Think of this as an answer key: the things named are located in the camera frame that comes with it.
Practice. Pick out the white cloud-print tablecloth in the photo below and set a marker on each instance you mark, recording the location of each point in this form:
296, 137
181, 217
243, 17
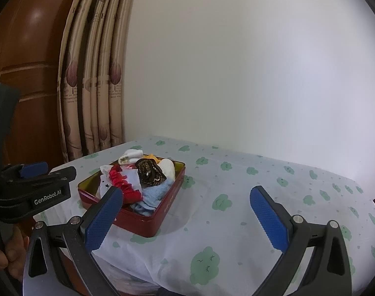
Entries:
236, 252

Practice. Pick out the light blue cloth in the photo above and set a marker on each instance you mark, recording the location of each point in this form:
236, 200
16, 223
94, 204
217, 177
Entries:
150, 200

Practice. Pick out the red and white garment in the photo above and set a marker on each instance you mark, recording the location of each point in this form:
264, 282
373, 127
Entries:
125, 188

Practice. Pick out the white socks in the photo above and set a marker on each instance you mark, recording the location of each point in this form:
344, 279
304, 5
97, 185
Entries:
132, 154

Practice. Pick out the person's left hand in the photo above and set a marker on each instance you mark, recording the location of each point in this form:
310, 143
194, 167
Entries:
18, 249

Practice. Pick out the dark patterned pouch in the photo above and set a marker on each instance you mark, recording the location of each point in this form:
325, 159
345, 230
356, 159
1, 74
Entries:
150, 172

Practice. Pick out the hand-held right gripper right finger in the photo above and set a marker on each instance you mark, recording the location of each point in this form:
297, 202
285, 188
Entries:
267, 219

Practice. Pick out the beige leaf print curtain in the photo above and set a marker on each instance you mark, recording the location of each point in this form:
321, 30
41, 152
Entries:
98, 98

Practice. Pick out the brown wooden door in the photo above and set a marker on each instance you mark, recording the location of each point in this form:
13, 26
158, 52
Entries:
36, 37

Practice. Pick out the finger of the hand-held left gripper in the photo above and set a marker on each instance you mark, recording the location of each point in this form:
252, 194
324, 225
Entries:
34, 169
45, 191

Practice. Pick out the red tin box gold interior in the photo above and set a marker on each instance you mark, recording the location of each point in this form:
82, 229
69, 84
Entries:
144, 223

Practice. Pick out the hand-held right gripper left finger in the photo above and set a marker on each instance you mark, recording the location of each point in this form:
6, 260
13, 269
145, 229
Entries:
102, 219

